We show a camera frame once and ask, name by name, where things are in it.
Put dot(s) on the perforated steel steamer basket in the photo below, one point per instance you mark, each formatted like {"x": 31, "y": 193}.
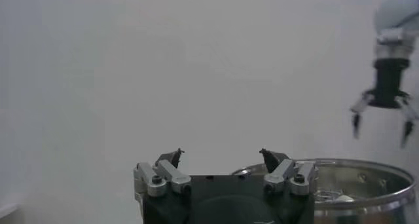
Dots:
{"x": 360, "y": 176}

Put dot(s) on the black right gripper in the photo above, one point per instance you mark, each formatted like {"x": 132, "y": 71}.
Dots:
{"x": 389, "y": 81}

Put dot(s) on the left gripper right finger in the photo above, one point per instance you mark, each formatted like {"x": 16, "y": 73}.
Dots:
{"x": 284, "y": 176}

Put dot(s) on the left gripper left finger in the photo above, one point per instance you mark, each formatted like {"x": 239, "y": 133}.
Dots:
{"x": 163, "y": 176}

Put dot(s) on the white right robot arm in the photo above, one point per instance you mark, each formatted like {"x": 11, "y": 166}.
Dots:
{"x": 396, "y": 12}

